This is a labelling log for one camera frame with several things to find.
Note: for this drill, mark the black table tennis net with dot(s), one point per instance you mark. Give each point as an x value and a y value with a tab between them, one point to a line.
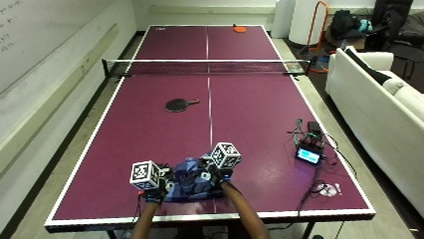
205	67

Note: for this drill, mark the person's left hand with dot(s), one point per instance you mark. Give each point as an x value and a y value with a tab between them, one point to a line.
159	186

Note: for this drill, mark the black table tennis paddle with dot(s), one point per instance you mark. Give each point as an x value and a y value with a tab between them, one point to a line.
178	104

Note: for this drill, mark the purple table tennis table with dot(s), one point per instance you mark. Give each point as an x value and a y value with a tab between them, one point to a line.
207	126

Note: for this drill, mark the small electronic device with screen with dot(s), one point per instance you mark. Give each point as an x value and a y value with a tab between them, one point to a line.
310	151

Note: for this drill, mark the black backpack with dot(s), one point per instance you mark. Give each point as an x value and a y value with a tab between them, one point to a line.
345	23

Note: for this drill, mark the white sofa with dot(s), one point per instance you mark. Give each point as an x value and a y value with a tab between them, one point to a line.
379	113

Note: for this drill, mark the white cylindrical column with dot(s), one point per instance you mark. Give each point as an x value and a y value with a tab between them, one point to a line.
308	21

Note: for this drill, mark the black office chair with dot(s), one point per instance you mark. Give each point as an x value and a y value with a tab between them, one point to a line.
397	30

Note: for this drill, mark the person's right hand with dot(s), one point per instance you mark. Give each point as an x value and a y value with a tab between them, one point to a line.
215	174

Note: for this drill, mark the orange metal frame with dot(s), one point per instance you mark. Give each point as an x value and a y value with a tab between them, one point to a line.
319	33

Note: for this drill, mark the blue patterned cloth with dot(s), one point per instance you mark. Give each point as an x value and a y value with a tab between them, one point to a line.
191	179

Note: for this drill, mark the white marker cube left glove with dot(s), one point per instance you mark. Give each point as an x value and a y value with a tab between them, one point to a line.
145	174

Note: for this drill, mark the white marker cube right glove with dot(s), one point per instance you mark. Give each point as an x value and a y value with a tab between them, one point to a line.
225	155

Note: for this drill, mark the white marker cube glove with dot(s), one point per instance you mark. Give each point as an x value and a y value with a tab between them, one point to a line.
145	174
225	155

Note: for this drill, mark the white whiteboard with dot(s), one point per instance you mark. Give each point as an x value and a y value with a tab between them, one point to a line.
48	36

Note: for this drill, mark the orange table tennis paddle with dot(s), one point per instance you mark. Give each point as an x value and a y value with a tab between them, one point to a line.
239	29

